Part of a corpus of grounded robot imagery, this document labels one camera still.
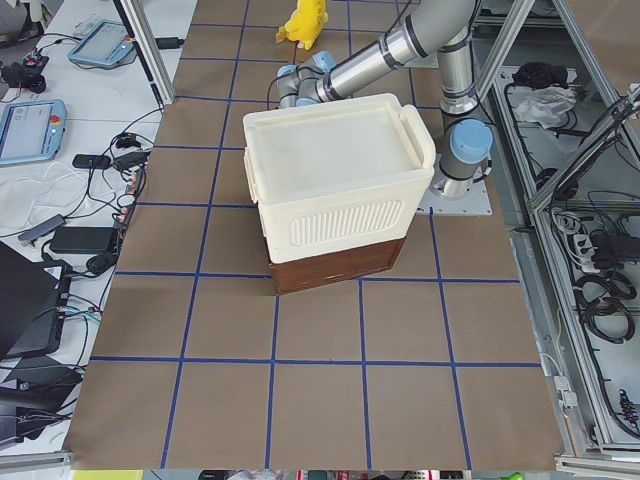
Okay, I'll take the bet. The dark brown wooden drawer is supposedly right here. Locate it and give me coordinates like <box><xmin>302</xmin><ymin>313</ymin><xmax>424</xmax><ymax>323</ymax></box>
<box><xmin>269</xmin><ymin>237</ymin><xmax>406</xmax><ymax>295</ymax></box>

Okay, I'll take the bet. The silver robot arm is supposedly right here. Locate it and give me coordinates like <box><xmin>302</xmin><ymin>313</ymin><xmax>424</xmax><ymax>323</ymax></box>
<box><xmin>260</xmin><ymin>1</ymin><xmax>473</xmax><ymax>200</ymax></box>

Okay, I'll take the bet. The white plastic drawer cabinet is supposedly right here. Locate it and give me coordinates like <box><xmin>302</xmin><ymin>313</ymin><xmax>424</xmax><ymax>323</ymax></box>
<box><xmin>243</xmin><ymin>94</ymin><xmax>436</xmax><ymax>264</ymax></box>

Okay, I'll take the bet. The yellow plush dinosaur toy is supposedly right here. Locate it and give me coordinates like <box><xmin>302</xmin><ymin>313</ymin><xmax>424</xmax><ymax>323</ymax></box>
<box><xmin>275</xmin><ymin>0</ymin><xmax>329</xmax><ymax>51</ymax></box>

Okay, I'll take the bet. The black power brick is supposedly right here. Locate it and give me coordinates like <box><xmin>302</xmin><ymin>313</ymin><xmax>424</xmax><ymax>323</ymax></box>
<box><xmin>49</xmin><ymin>226</ymin><xmax>115</xmax><ymax>254</ymax></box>

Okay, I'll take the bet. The white crumpled cloth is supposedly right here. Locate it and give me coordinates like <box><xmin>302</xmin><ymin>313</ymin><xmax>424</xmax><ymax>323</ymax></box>
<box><xmin>514</xmin><ymin>86</ymin><xmax>577</xmax><ymax>129</ymax></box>

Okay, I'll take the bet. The grey usb hub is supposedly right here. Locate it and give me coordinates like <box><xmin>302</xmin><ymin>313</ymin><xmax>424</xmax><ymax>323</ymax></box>
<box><xmin>18</xmin><ymin>214</ymin><xmax>66</xmax><ymax>245</ymax></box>

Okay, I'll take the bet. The white power strip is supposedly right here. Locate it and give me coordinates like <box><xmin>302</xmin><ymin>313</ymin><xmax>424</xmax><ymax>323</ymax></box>
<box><xmin>551</xmin><ymin>208</ymin><xmax>600</xmax><ymax>274</ymax></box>

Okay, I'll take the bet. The black cloth bundle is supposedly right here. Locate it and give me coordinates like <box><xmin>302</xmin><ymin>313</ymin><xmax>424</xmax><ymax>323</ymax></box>
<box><xmin>512</xmin><ymin>62</ymin><xmax>568</xmax><ymax>90</ymax></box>

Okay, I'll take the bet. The blue teach pendant upper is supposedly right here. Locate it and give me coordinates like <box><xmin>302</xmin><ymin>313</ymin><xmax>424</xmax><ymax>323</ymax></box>
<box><xmin>67</xmin><ymin>20</ymin><xmax>136</xmax><ymax>70</ymax></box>

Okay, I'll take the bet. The blue teach pendant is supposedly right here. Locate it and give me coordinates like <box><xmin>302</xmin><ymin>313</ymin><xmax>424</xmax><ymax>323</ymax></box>
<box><xmin>1</xmin><ymin>99</ymin><xmax>67</xmax><ymax>166</ymax></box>
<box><xmin>67</xmin><ymin>20</ymin><xmax>136</xmax><ymax>70</ymax></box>

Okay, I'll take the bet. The black laptop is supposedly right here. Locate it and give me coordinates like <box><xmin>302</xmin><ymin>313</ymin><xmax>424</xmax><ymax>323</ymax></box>
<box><xmin>1</xmin><ymin>244</ymin><xmax>71</xmax><ymax>360</ymax></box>

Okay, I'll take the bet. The blue teach pendant lower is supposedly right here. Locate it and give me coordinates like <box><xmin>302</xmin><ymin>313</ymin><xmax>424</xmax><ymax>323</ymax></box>
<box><xmin>1</xmin><ymin>99</ymin><xmax>67</xmax><ymax>166</ymax></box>

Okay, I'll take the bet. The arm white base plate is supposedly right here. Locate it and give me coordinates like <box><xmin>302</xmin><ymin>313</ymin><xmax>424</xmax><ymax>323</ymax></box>
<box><xmin>416</xmin><ymin>154</ymin><xmax>493</xmax><ymax>216</ymax></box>

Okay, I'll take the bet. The aluminium frame rack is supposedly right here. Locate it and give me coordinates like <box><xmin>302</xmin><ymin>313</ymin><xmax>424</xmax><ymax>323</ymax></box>
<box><xmin>472</xmin><ymin>1</ymin><xmax>639</xmax><ymax>479</ymax></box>

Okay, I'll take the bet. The white cable bundle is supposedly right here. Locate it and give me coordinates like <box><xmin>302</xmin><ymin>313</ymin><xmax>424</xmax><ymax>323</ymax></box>
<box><xmin>0</xmin><ymin>160</ymin><xmax>126</xmax><ymax>226</ymax></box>

